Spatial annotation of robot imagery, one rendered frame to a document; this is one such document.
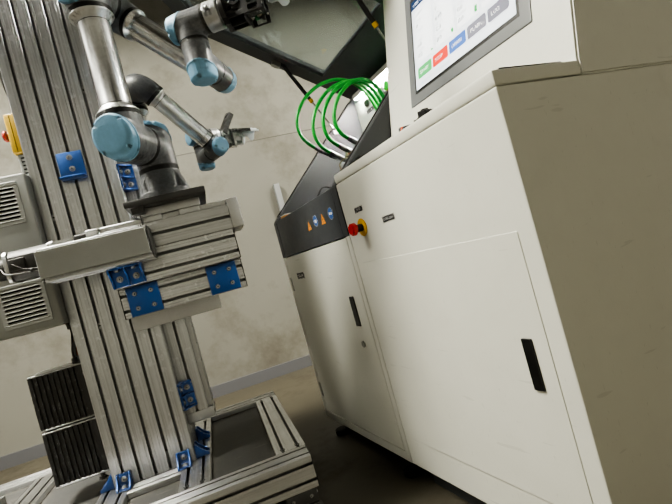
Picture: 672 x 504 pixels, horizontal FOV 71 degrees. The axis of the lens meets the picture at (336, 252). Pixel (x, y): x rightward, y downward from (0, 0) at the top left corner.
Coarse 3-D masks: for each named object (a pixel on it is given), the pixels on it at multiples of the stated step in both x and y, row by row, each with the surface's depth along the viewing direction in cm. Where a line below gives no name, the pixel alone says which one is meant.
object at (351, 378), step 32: (320, 256) 169; (320, 288) 176; (352, 288) 151; (320, 320) 185; (352, 320) 157; (320, 352) 194; (352, 352) 164; (320, 384) 204; (352, 384) 171; (384, 384) 147; (352, 416) 179; (384, 416) 153
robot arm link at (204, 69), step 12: (192, 36) 122; (204, 36) 124; (192, 48) 122; (204, 48) 123; (192, 60) 122; (204, 60) 122; (216, 60) 127; (192, 72) 122; (204, 72) 122; (216, 72) 125; (204, 84) 127
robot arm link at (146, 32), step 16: (128, 16) 137; (144, 16) 140; (128, 32) 139; (144, 32) 137; (160, 32) 137; (160, 48) 137; (176, 48) 136; (176, 64) 139; (224, 64) 134; (224, 80) 134
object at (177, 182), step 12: (144, 168) 138; (156, 168) 137; (168, 168) 139; (144, 180) 138; (156, 180) 137; (168, 180) 137; (180, 180) 141; (144, 192) 138; (156, 192) 136; (168, 192) 136
